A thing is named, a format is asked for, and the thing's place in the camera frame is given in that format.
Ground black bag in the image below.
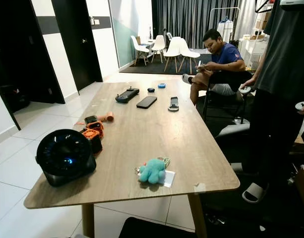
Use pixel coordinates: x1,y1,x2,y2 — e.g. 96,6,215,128
13,85,31,113

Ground wide black door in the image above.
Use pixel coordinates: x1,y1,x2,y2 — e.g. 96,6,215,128
0,0,65,105

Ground black round table fan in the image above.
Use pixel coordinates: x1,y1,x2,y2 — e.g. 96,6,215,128
36,129,97,187

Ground orange and black power tool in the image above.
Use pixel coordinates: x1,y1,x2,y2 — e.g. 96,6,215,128
85,116,104,131

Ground orange and black battery pack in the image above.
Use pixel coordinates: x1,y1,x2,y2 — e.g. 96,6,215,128
81,128,103,154

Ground narrow black door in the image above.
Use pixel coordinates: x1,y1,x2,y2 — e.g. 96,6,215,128
51,0,103,84

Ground black handheld game console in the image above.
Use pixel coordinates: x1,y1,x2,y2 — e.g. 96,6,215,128
115,88,140,104

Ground wooden table leg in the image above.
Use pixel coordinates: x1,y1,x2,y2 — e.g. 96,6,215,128
187,193,207,238
81,204,94,238

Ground black smartphone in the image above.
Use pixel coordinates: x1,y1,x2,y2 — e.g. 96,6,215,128
136,96,158,109

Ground dark floor rug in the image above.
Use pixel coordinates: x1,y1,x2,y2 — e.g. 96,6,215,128
120,54,214,75

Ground white shell chair wooden legs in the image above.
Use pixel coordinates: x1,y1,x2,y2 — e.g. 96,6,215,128
150,35,165,63
130,36,150,66
177,39,201,73
163,37,181,72

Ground clear plastic card holder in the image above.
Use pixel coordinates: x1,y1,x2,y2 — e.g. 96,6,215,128
162,170,176,187

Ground black robot lower body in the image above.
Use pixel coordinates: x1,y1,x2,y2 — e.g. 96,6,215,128
119,217,197,238

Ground dark grey curtain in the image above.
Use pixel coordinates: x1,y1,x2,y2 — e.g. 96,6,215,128
152,0,242,48

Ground black folding chair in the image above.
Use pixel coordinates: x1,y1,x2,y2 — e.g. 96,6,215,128
202,72,247,122

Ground grey seat cushion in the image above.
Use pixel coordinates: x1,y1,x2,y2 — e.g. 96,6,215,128
216,124,249,138

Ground seated person in blue shirt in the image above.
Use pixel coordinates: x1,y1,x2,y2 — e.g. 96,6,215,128
182,29,247,106

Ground white metal clothes rack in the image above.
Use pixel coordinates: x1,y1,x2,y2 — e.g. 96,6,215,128
209,7,241,43

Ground white storage shelf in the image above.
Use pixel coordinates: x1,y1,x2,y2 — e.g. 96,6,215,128
239,34,269,70

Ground standing person in dark clothes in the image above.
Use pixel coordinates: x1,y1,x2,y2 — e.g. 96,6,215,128
241,0,304,204

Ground teal plush toy keychain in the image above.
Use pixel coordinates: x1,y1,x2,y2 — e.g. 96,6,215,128
135,158,170,184

